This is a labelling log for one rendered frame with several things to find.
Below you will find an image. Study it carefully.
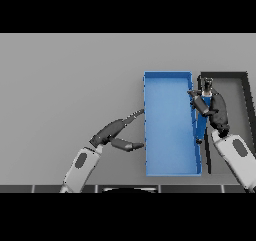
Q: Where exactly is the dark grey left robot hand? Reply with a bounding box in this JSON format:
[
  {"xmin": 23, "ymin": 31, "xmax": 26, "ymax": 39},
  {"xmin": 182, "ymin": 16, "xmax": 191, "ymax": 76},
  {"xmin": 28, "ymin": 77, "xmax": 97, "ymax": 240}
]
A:
[{"xmin": 88, "ymin": 108, "xmax": 146, "ymax": 153}]

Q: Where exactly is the dark grey bin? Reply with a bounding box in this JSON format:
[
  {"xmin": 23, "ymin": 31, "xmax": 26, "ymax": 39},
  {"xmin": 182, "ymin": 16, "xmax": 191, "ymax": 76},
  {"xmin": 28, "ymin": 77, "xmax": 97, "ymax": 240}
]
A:
[{"xmin": 197, "ymin": 71, "xmax": 256, "ymax": 175}]

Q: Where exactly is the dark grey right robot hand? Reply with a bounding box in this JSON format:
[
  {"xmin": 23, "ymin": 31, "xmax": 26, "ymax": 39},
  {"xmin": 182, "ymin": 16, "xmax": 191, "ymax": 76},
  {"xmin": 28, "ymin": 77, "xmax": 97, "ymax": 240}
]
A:
[{"xmin": 187, "ymin": 87, "xmax": 231, "ymax": 139}]

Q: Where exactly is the blue bin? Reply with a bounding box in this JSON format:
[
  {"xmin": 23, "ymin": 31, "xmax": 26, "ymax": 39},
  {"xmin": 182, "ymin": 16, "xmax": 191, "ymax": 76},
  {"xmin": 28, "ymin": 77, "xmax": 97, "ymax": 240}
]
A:
[{"xmin": 143, "ymin": 70, "xmax": 203, "ymax": 178}]

